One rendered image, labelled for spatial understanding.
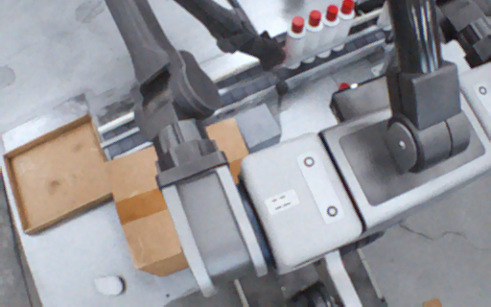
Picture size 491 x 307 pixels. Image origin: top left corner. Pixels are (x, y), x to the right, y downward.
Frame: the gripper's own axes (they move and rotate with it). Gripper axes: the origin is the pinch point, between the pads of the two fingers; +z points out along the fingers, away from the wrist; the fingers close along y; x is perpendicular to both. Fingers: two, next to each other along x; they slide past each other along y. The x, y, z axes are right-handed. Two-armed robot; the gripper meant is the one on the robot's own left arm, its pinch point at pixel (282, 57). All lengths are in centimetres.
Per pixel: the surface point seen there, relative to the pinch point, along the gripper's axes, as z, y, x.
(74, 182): -35, -4, 61
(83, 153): -31, 3, 56
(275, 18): 8.7, 16.4, -2.3
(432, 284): 98, -90, 24
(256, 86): -1.7, -2.8, 10.8
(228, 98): -7.1, -2.6, 17.7
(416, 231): 103, -65, 19
